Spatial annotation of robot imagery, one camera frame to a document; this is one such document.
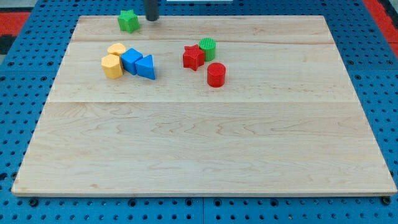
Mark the red cylinder block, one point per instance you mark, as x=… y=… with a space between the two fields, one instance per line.
x=216 y=73

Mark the red star block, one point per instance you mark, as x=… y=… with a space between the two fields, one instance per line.
x=193 y=57

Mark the green cylinder block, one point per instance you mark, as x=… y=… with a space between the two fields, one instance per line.
x=208 y=45

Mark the blue triangle block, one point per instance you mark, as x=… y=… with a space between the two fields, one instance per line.
x=145 y=67

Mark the light wooden board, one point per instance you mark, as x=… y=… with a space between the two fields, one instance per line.
x=286 y=123

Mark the blue cube block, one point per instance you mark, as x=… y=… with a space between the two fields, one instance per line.
x=129 y=59

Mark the yellow hexagon block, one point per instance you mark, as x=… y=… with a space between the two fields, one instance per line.
x=112 y=66

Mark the yellow heart block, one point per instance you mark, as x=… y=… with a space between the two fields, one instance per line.
x=116 y=49

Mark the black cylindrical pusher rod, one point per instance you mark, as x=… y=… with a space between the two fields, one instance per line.
x=151 y=8

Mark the green star block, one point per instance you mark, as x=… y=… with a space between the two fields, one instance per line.
x=128 y=21

